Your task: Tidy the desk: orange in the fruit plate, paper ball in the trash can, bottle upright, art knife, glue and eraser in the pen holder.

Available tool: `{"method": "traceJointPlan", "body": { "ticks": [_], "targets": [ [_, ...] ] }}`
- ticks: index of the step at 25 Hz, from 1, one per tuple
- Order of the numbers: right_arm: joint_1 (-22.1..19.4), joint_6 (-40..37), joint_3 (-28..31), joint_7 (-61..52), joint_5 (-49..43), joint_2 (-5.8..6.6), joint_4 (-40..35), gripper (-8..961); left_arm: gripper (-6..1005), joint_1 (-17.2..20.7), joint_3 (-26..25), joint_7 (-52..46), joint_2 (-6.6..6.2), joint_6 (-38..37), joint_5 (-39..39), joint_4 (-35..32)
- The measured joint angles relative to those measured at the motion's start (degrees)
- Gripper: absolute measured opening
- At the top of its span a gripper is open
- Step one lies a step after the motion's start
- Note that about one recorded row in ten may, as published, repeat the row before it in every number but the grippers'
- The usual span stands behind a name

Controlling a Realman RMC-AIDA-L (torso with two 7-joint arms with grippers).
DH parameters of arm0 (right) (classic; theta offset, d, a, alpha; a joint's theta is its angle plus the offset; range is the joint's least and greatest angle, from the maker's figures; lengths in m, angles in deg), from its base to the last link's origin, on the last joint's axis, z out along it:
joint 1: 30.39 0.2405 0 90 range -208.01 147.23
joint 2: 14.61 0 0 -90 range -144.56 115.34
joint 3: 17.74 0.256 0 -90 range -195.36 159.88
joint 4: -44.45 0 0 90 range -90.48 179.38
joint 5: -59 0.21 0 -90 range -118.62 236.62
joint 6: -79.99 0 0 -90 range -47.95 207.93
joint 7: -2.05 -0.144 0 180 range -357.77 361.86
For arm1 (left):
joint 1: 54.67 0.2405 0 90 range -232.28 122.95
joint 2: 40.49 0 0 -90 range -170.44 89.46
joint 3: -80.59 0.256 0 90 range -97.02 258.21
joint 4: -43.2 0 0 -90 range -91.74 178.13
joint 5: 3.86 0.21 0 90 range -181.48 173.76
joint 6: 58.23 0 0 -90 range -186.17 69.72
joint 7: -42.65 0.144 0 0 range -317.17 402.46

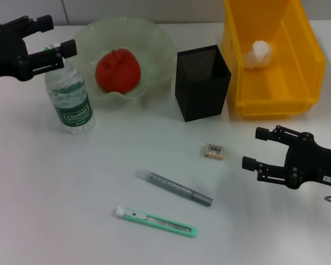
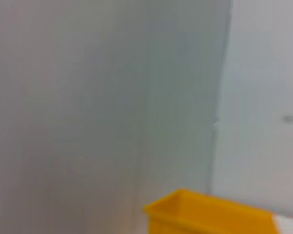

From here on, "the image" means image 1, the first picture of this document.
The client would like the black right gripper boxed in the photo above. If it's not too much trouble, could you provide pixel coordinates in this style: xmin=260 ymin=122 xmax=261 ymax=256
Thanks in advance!
xmin=242 ymin=125 xmax=331 ymax=190

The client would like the yellow plastic bin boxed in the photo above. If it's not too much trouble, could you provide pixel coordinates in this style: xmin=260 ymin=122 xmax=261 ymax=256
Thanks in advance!
xmin=222 ymin=0 xmax=328 ymax=120

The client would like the orange toy fruit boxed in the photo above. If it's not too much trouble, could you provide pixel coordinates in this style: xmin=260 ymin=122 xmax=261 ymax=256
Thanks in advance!
xmin=95 ymin=48 xmax=142 ymax=94

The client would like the clear green-label water bottle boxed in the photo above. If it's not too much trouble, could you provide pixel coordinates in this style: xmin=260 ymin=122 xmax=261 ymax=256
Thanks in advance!
xmin=44 ymin=41 xmax=96 ymax=135

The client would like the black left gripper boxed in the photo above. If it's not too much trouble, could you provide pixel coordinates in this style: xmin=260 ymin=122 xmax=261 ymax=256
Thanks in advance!
xmin=0 ymin=15 xmax=78 ymax=83

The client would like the white paper ball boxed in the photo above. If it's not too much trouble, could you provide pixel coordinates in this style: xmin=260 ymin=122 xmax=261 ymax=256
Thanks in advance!
xmin=242 ymin=40 xmax=275 ymax=70

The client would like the beige eraser with barcode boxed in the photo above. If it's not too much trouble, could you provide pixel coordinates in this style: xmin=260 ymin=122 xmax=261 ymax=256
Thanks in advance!
xmin=203 ymin=142 xmax=226 ymax=160

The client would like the green glass fruit plate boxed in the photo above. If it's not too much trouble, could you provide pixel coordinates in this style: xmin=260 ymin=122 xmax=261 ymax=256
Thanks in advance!
xmin=71 ymin=16 xmax=177 ymax=110

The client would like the grey marker pen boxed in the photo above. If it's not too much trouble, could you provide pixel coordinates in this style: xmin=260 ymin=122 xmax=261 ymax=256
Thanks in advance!
xmin=134 ymin=168 xmax=213 ymax=208

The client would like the black mesh pen holder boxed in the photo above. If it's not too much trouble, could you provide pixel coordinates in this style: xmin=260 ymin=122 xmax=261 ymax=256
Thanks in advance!
xmin=175 ymin=44 xmax=232 ymax=123

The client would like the green utility knife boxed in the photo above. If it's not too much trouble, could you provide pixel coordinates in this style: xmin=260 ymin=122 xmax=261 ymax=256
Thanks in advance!
xmin=112 ymin=207 xmax=199 ymax=239

